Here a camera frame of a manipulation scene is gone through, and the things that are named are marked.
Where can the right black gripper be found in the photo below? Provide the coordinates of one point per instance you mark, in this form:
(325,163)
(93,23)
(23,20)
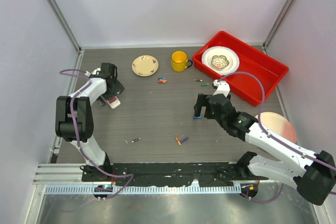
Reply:
(202,101)

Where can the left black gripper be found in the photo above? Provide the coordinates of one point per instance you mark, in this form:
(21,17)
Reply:
(117,88)

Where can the white remote control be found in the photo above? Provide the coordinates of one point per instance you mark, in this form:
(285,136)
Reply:
(113,103)

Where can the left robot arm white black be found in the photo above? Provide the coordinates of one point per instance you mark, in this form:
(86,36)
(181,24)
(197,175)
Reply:
(74,120)

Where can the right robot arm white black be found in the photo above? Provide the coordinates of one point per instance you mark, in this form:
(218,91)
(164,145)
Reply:
(311,174)

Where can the cream floral plate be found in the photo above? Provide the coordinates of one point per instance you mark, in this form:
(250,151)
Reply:
(145,65)

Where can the small patterned bowl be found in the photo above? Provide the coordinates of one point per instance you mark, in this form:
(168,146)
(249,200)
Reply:
(219,61)

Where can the white plate in bin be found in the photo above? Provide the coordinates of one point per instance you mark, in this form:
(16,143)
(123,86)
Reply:
(220,50)

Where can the yellow mug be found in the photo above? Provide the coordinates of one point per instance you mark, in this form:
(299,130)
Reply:
(180,61)

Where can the orange battery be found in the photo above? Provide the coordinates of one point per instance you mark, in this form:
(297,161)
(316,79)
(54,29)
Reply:
(178,141)

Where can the red plastic bin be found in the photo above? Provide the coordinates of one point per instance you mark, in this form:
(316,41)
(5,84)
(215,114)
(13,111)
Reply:
(268,70)

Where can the pink rimmed plate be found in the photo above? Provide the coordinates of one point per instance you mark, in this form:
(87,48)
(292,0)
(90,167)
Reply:
(279,125)

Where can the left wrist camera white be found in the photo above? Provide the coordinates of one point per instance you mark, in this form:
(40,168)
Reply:
(96,73)

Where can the slotted cable duct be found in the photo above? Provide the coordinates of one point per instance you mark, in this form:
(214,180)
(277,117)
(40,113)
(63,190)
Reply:
(95,189)

